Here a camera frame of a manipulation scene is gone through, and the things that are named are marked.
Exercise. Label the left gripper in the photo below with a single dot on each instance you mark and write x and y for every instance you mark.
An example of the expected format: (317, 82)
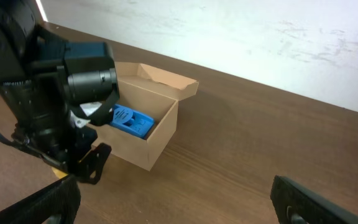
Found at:
(65, 150)

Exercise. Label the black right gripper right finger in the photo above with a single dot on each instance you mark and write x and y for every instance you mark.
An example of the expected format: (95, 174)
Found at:
(294, 203)

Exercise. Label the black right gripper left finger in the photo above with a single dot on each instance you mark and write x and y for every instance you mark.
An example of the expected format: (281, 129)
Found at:
(55, 203)

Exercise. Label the yellow clear tape roll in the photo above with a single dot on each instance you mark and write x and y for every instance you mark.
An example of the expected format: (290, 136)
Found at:
(59, 174)

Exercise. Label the blue tape dispenser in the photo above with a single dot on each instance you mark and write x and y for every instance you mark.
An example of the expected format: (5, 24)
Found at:
(131, 121)

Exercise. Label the cardboard box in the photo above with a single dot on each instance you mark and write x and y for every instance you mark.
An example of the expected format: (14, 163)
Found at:
(152, 91)

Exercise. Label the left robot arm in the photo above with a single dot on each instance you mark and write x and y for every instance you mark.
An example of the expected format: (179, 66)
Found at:
(59, 91)

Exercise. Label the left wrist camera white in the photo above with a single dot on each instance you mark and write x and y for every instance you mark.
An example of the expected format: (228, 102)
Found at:
(80, 115)

